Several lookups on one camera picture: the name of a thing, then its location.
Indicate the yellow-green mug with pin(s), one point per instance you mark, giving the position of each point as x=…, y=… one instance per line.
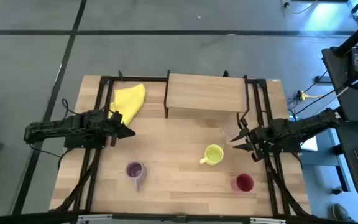
x=213, y=154

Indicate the black metal table frame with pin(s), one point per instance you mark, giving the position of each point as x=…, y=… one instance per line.
x=141, y=79

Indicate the dark grey desk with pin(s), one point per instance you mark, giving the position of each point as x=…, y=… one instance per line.
x=353, y=102

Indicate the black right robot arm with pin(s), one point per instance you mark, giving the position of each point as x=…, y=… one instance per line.
x=306, y=124

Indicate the purple ribbed mug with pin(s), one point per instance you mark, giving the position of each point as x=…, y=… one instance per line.
x=135, y=171

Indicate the yellow cloth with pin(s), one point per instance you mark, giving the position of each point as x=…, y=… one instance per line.
x=129, y=99

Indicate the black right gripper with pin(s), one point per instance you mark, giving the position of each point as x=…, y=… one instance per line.
x=258, y=138

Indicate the black diagonal pole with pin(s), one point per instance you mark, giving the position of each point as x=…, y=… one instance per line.
x=356, y=35

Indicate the white box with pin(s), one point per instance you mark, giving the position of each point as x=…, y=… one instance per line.
x=310, y=144

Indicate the black front crossbar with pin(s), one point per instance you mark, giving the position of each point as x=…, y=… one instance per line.
x=179, y=218

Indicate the red cup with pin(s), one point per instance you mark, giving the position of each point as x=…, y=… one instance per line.
x=245, y=183

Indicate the wooden shelf with black legs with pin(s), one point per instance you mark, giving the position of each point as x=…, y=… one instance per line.
x=205, y=91

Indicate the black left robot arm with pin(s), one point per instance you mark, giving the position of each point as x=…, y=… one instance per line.
x=54, y=129

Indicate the person's shoe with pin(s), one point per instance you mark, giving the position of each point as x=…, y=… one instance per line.
x=340, y=213

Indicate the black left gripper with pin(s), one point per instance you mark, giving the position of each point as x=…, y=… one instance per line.
x=110, y=127

